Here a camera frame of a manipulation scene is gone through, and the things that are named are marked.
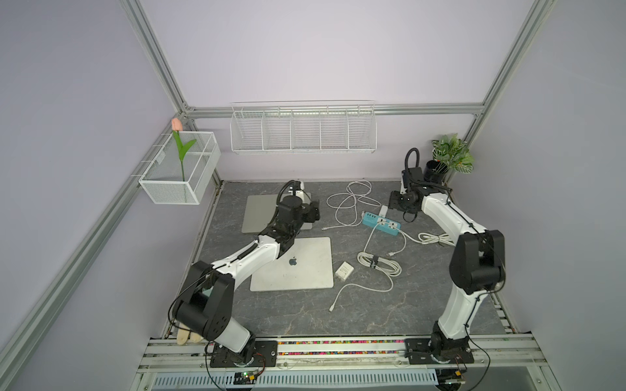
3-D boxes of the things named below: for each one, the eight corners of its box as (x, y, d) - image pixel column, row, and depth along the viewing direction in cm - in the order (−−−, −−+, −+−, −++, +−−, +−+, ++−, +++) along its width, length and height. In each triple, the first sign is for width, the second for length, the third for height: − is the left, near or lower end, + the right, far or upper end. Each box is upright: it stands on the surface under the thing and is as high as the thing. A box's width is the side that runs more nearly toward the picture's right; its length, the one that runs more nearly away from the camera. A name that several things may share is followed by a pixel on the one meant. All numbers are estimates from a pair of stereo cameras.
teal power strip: (359, 224, 106) (360, 221, 104) (364, 214, 110) (364, 210, 108) (397, 237, 102) (398, 233, 100) (400, 225, 106) (401, 222, 104)
